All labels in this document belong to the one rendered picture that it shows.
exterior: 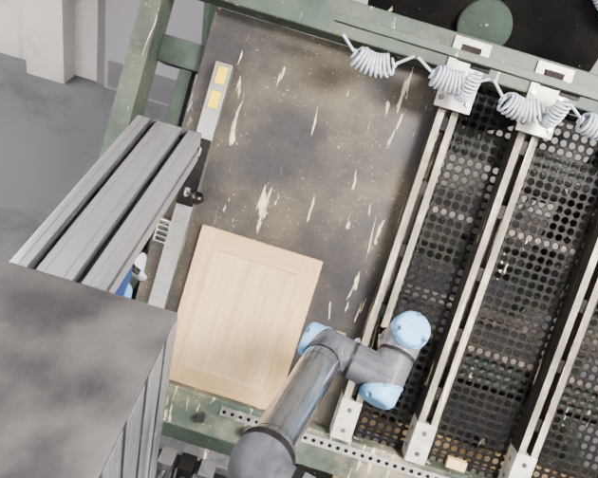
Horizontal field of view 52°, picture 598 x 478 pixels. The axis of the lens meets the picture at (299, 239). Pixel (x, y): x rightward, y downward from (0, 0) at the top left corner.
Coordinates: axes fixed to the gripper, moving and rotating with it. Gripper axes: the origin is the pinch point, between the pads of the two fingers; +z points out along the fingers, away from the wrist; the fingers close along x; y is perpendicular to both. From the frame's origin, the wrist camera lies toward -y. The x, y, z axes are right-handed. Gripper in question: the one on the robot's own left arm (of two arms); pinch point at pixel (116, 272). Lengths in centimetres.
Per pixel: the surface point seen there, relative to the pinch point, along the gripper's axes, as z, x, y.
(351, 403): 34, -69, -7
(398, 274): 14, -70, 28
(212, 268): 26.5, -18.1, 17.1
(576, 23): 1, -105, 127
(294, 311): 29, -45, 13
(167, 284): 28.5, -7.1, 8.7
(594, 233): 3, -119, 54
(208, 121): 4, -5, 51
